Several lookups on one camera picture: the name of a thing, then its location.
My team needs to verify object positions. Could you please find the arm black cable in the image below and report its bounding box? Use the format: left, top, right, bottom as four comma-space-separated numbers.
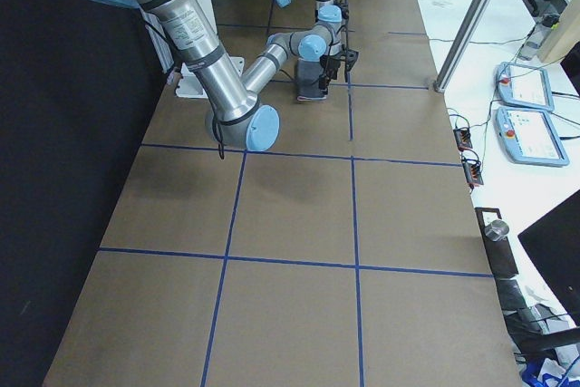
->
145, 19, 354, 160

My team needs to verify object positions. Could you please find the pink towel with white edge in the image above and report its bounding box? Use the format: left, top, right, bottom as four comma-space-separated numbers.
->
295, 59, 326, 102

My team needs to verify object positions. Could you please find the lower teach pendant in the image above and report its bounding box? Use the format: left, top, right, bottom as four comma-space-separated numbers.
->
495, 106, 569, 168

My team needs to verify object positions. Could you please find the teach pendant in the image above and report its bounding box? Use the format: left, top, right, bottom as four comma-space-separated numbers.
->
495, 62, 555, 112
495, 106, 569, 168

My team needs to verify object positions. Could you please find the black power strip upper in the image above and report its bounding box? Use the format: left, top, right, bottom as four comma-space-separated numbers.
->
453, 127, 473, 151

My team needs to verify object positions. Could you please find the aluminium frame post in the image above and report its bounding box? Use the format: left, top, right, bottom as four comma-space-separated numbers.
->
433, 0, 490, 93

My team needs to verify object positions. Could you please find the silver metal cylinder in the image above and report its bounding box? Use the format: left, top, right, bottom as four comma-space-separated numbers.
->
484, 219, 510, 242

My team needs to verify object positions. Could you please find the black computer monitor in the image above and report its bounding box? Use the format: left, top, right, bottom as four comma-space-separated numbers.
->
518, 192, 580, 324

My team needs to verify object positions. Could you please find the upper teach pendant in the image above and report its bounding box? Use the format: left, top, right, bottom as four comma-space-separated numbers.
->
495, 62, 555, 112

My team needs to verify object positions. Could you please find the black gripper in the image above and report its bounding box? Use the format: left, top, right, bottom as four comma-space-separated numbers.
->
318, 48, 359, 93
334, 2, 350, 32

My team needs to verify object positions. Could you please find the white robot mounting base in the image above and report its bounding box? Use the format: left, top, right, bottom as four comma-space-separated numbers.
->
138, 0, 252, 111

